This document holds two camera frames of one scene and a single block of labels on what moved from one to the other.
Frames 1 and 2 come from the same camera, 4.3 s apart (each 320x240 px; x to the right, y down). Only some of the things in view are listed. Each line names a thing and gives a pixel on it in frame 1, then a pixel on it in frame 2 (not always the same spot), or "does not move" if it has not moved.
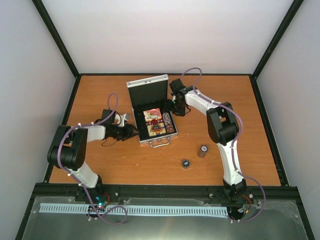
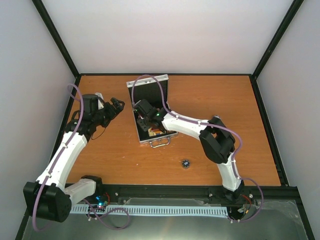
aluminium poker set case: x=155 y=124 does not move
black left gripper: x=128 y=132 → x=112 y=111
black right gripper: x=167 y=107 → x=144 y=127
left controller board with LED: x=101 y=200 does not move
